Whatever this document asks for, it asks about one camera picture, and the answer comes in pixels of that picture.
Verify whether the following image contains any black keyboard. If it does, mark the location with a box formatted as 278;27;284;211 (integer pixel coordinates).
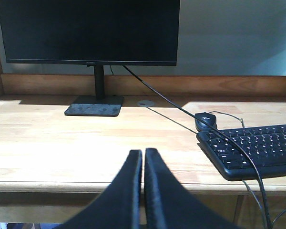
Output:
196;124;286;181

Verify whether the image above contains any black computer monitor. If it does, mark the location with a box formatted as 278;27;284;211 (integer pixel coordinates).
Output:
0;0;180;117

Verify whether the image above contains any thin black mouse cable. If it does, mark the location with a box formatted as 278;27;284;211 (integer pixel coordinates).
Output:
208;111;245;128

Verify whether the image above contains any wooden desk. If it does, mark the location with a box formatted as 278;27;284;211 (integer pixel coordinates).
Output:
0;9;286;225

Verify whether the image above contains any thick black monitor cable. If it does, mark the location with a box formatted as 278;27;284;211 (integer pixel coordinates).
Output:
123;65;272;229

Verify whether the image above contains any black computer mouse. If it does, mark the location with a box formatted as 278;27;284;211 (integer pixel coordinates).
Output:
195;112;217;132

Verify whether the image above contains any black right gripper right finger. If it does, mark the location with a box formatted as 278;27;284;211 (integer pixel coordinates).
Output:
144;148;237;229

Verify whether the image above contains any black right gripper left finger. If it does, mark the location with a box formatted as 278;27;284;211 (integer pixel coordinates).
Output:
56;150;142;229

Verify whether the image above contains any grey desk cable grommet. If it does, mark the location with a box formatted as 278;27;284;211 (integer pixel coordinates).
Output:
137;100;154;107

